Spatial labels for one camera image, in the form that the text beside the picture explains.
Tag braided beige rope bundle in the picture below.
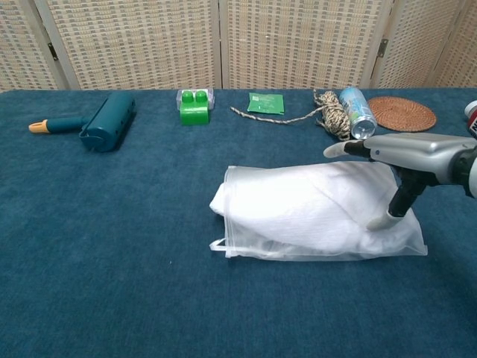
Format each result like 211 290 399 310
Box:
230 89 353 142

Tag round woven rattan coaster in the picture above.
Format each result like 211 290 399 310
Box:
367 95 437 133

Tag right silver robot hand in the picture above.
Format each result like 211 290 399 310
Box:
323 134 477 230

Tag teal lint roller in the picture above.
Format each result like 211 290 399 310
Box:
28 91 136 153

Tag transparent plastic zip bag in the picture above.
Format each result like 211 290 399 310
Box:
208 160 429 262

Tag green foil sachet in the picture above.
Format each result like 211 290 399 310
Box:
247 92 286 116

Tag blue table cloth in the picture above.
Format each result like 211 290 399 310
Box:
0 88 477 358

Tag light blue beverage can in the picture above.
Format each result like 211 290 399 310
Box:
338 87 377 141

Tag green toy building block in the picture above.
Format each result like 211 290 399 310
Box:
180 90 212 127

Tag red juice bottle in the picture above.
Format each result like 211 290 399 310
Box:
464 99 477 141

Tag woven folding screen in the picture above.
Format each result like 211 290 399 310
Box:
0 0 477 91

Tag white cloth garment with straps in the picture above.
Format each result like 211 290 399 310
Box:
209 163 422 259

